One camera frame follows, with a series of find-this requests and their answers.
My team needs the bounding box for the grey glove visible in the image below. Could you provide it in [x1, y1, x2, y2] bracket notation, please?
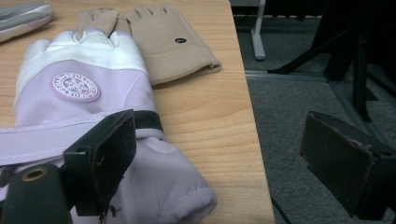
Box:
[0, 1, 54, 44]

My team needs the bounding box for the lilac and white glove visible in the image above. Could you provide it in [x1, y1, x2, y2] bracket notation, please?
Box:
[0, 27, 219, 224]

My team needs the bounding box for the beige glove with dark label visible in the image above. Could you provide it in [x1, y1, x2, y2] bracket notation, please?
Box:
[124, 4, 222, 86]

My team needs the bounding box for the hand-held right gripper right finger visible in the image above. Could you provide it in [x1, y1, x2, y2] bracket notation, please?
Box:
[299, 111, 396, 221]

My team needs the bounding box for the white metal stand leg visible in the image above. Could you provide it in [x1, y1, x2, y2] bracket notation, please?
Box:
[250, 0, 268, 62]

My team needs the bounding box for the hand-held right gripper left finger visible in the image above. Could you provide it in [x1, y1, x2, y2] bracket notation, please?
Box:
[63, 108, 137, 217]

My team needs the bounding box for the black stand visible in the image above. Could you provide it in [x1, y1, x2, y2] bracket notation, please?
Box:
[267, 0, 396, 123]

